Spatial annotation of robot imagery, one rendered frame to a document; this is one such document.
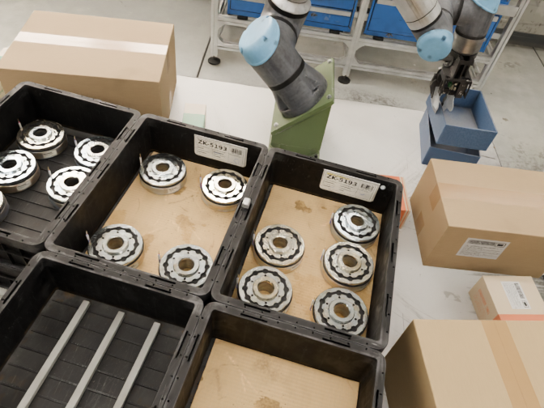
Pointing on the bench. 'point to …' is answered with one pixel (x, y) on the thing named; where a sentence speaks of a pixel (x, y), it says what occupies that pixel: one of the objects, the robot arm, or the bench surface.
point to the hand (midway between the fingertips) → (438, 108)
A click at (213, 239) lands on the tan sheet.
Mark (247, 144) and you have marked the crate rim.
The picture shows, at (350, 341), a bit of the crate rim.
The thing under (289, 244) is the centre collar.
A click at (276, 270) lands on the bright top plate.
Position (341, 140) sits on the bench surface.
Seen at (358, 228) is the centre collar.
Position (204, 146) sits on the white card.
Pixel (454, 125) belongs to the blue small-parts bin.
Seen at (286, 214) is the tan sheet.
